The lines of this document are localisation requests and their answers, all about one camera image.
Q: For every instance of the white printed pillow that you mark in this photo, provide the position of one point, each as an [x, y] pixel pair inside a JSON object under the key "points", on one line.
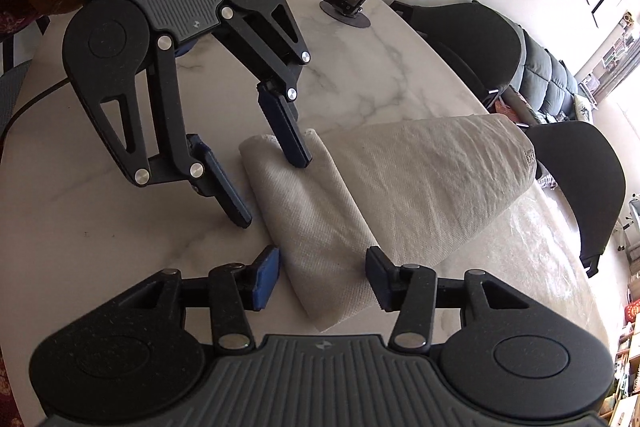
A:
{"points": [[586, 107]]}

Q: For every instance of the red floral clothing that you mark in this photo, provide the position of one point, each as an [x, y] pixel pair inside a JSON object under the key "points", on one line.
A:
{"points": [[10, 387]]}

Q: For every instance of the white bookshelf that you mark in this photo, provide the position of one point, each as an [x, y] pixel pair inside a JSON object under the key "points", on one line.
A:
{"points": [[612, 57]]}

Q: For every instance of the black dining chair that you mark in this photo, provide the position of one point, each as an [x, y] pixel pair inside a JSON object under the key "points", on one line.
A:
{"points": [[585, 177], [465, 42]]}

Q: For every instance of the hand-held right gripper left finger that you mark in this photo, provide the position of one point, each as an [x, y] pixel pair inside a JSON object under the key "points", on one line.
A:
{"points": [[265, 279]]}

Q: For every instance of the white shopping bag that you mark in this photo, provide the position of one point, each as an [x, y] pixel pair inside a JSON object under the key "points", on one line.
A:
{"points": [[400, 187]]}

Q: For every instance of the black round phone stand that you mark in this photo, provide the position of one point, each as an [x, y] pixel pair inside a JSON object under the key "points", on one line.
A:
{"points": [[350, 17]]}

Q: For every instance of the grey sofa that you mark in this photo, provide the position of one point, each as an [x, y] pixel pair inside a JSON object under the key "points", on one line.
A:
{"points": [[545, 77]]}

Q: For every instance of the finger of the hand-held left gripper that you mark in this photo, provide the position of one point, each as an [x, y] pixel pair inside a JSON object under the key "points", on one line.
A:
{"points": [[225, 192], [287, 132]]}

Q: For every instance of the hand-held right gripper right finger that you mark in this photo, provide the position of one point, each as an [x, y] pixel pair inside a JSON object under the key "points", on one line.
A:
{"points": [[382, 279]]}

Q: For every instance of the orange printed mat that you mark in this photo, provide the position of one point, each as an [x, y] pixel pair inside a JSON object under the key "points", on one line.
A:
{"points": [[506, 111]]}

